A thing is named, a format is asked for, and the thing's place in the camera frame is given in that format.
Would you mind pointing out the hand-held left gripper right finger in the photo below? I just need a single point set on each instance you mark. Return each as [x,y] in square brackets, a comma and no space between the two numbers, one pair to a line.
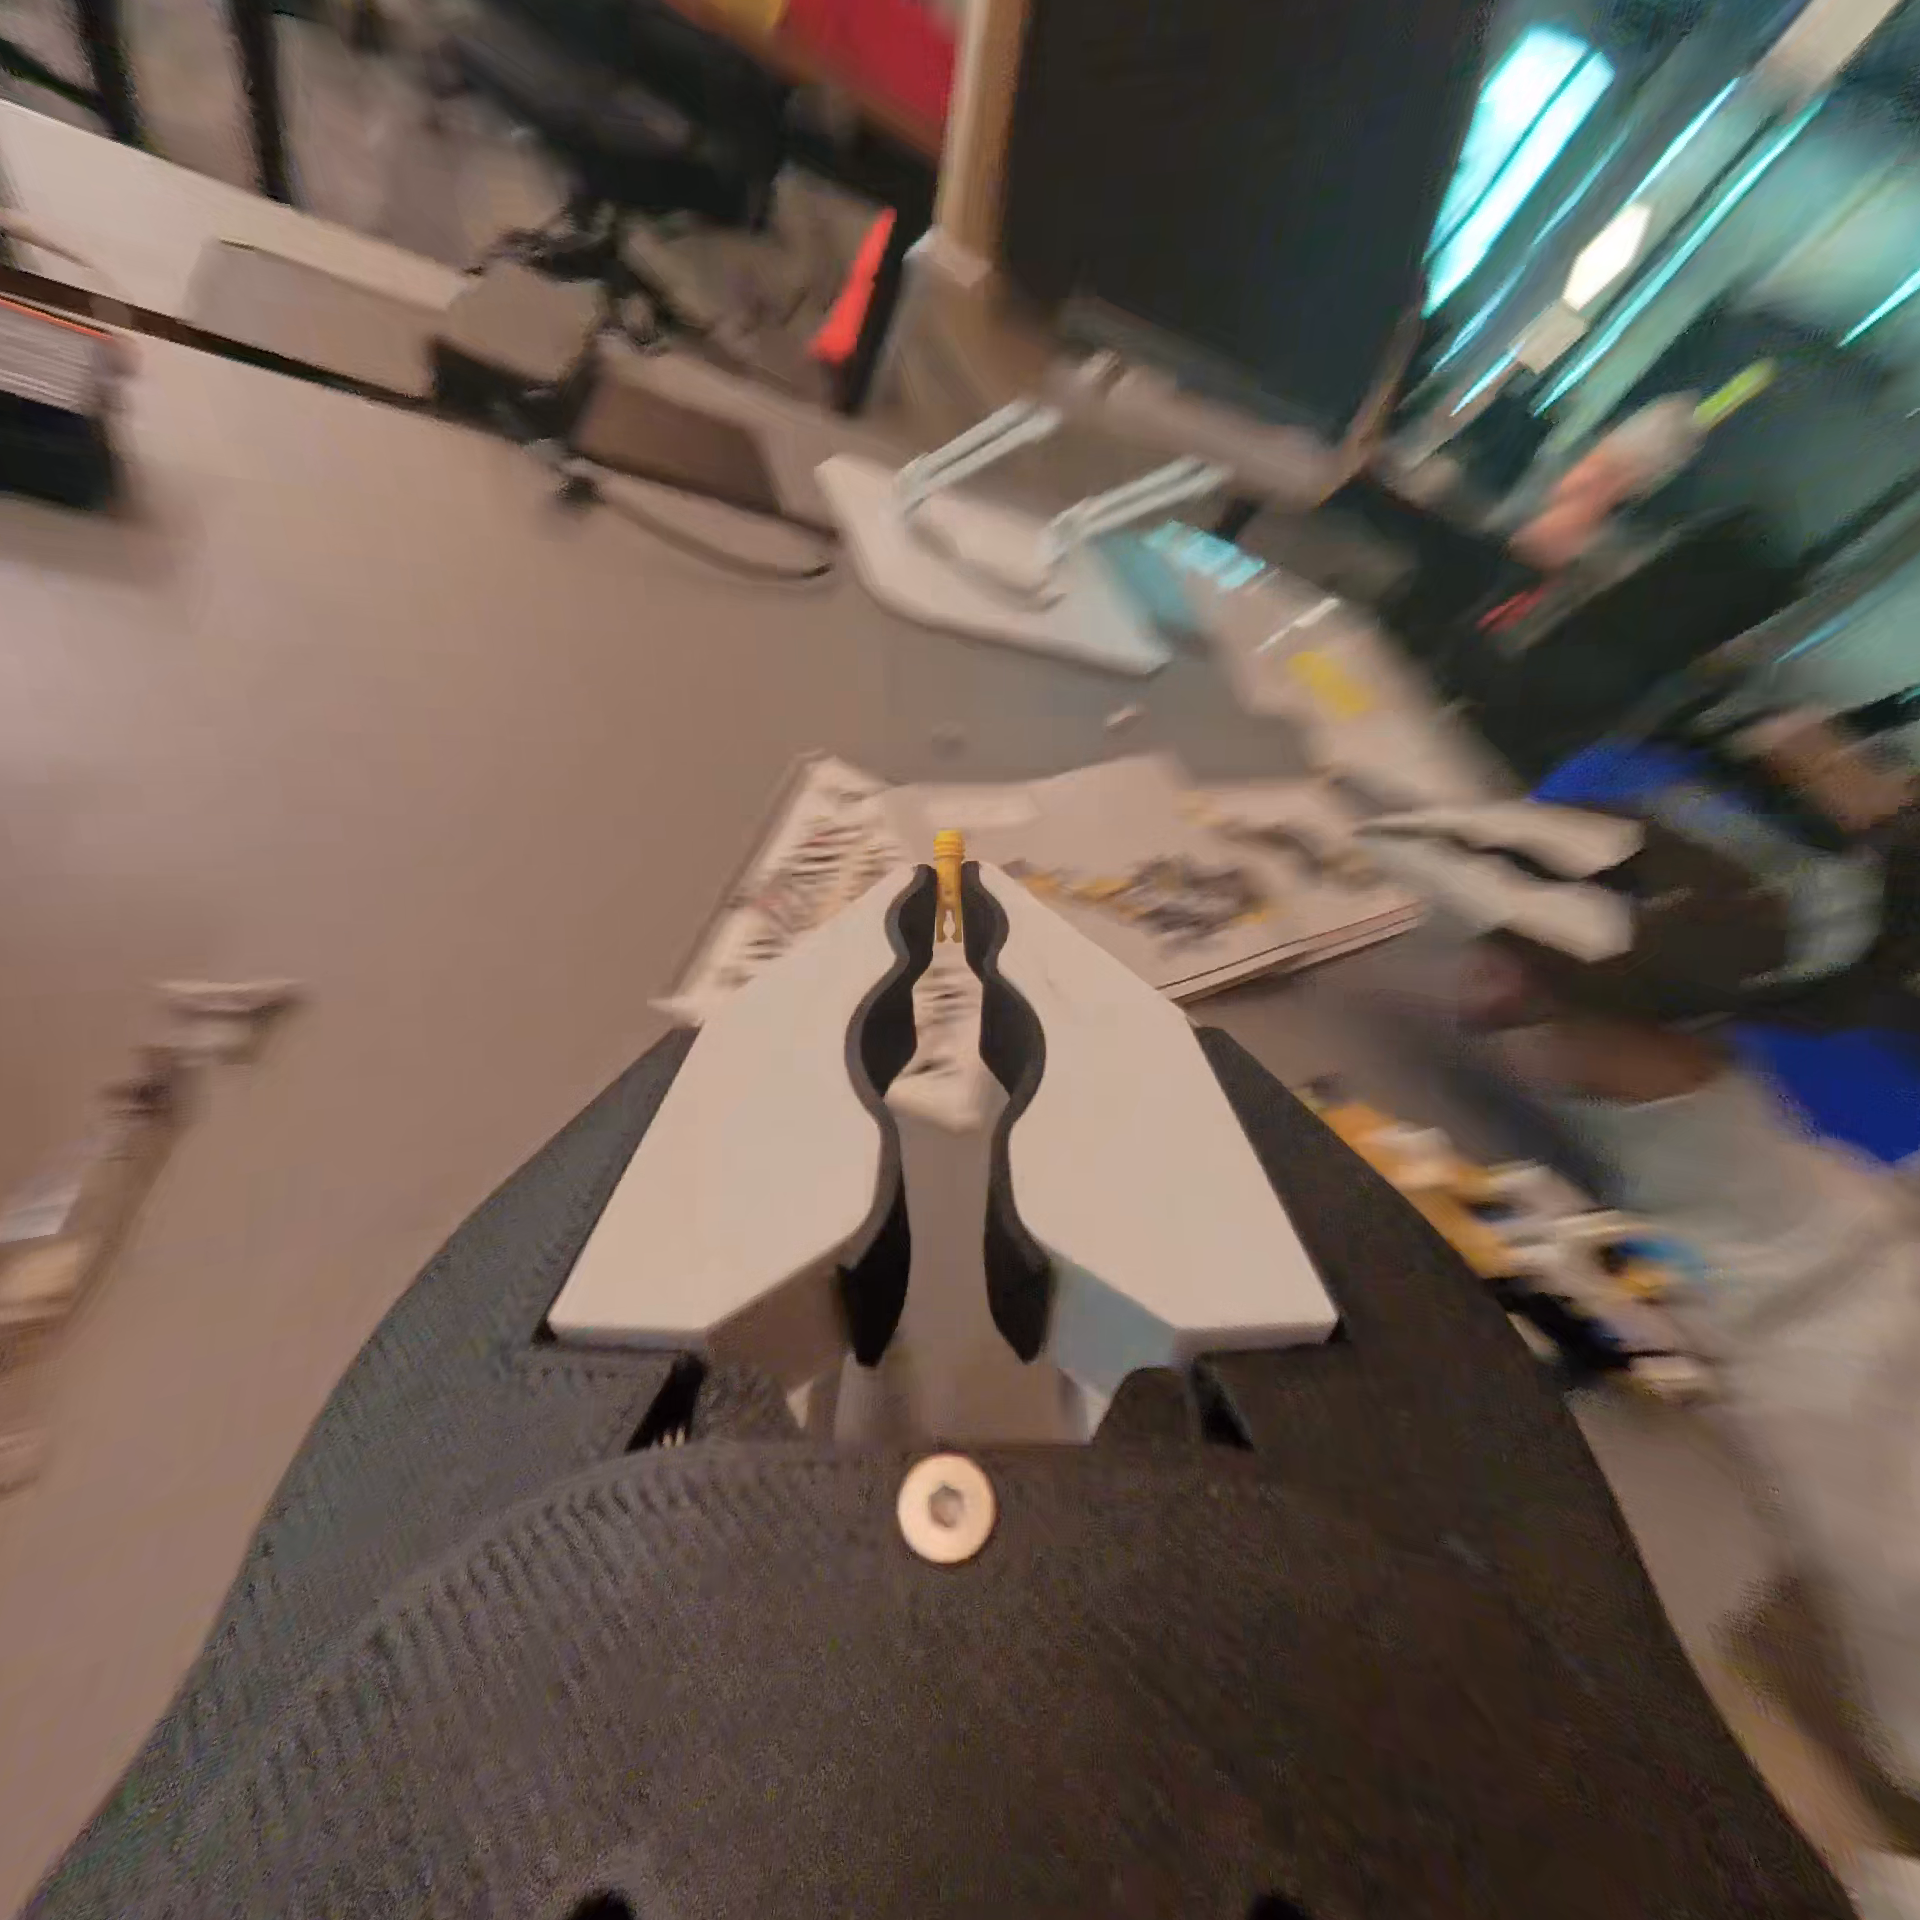
[1156,1185]

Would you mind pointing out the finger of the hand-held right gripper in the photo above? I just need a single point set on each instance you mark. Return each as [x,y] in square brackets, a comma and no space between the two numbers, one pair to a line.
[1501,843]
[1545,917]

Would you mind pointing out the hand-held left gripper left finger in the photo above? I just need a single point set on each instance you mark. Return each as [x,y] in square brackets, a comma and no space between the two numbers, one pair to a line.
[737,1185]

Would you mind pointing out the yellow lego pin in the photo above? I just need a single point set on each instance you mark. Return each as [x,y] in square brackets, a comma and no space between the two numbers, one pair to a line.
[951,877]

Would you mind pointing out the yellow lego model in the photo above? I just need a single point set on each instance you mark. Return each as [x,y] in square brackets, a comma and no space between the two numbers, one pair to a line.
[1513,1229]

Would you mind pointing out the yellow paper sheet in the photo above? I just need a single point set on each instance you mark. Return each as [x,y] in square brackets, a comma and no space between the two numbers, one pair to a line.
[1327,682]

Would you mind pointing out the laminated instruction sheet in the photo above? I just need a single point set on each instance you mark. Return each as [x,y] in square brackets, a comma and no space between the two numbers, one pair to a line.
[1321,675]

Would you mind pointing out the printed newspaper sheets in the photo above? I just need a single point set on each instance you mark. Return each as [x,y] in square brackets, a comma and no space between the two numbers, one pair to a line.
[1140,885]

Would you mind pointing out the stack of booklets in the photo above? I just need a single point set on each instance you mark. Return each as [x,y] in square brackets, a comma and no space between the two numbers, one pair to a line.
[135,1111]

